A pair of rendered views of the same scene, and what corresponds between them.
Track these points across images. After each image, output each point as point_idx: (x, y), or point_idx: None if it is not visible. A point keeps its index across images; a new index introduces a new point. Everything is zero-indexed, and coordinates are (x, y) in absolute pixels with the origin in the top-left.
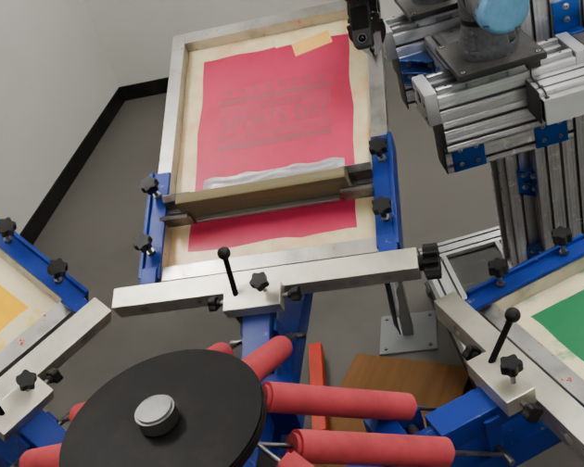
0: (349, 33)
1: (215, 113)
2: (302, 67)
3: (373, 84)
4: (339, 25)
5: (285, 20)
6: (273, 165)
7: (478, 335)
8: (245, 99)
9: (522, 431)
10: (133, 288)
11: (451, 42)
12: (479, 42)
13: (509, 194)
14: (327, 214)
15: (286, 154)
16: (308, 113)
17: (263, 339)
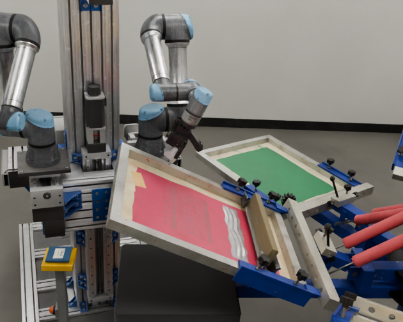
0: (182, 150)
1: (181, 234)
2: (156, 190)
3: (189, 173)
4: (129, 165)
5: (125, 173)
6: (224, 227)
7: (316, 204)
8: (173, 218)
9: (336, 218)
10: (327, 289)
11: (82, 175)
12: (163, 144)
13: (110, 246)
14: None
15: (218, 220)
16: (192, 202)
17: (338, 252)
